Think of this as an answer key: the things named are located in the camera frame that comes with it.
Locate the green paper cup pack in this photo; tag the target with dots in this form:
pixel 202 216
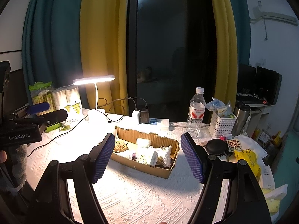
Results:
pixel 41 96

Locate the white charger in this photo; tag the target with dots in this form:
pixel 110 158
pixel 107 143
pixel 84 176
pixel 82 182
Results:
pixel 135 113

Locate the person's left forearm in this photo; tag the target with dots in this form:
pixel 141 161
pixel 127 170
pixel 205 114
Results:
pixel 19 163

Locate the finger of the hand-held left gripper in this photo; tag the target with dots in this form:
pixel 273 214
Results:
pixel 55 117
pixel 38 107

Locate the yellow tissue packet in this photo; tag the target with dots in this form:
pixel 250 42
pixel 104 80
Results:
pixel 248 162

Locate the black monitor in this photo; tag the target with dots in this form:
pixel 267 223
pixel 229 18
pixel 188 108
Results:
pixel 268 85
pixel 247 78

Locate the yellow tissue box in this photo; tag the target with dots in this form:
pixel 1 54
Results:
pixel 275 198

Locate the white paper cup pack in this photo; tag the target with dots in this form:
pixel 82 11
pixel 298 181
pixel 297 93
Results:
pixel 66 105

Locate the white plastic basket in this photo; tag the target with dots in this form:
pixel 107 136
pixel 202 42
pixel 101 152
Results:
pixel 222 126

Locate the small pink box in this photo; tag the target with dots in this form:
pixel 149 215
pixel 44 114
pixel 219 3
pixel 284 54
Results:
pixel 226 137

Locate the dark window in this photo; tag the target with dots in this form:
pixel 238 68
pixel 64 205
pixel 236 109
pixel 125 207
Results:
pixel 172 51

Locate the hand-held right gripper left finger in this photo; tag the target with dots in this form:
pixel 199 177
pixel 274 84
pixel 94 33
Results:
pixel 104 157

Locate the green white packet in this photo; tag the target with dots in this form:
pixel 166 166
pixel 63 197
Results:
pixel 225 110

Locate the white desk lamp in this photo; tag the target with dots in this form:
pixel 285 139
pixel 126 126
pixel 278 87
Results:
pixel 93 79

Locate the black charger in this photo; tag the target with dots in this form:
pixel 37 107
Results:
pixel 144 115

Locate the white air conditioner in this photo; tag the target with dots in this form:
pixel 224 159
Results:
pixel 275 16

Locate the brown scouring pad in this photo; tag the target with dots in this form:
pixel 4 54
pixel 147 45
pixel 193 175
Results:
pixel 121 147

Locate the white textured tablecloth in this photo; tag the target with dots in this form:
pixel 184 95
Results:
pixel 144 198

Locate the patterned sticker card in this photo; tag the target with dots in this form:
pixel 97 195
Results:
pixel 233 144

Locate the clear water bottle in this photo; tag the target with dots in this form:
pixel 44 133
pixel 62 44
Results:
pixel 196 116

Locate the blue plastic wrapper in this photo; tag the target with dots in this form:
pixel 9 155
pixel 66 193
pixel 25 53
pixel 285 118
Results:
pixel 214 103

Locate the person's left hand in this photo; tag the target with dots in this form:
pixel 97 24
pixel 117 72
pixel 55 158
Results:
pixel 2 156

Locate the cotton swab pack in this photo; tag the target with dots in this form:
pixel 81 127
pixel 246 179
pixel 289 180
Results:
pixel 164 156

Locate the white computer desk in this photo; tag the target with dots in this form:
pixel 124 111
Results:
pixel 259 108

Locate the white power strip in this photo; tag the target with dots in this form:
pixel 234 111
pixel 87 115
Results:
pixel 158 123

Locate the steel thermos flask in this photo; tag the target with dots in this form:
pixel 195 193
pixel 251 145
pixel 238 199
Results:
pixel 240 119

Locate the black round case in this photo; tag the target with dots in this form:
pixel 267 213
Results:
pixel 216 147

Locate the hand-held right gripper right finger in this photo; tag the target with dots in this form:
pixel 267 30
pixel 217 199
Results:
pixel 191 157

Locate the brown cardboard box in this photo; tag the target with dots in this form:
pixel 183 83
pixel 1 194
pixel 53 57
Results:
pixel 144 170

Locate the yellow curtain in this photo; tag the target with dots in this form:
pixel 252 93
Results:
pixel 225 42
pixel 105 35

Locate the pink plush pouch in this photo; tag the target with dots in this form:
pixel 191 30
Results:
pixel 134 157

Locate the teal curtain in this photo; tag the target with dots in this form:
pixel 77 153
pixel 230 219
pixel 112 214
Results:
pixel 51 39
pixel 241 23

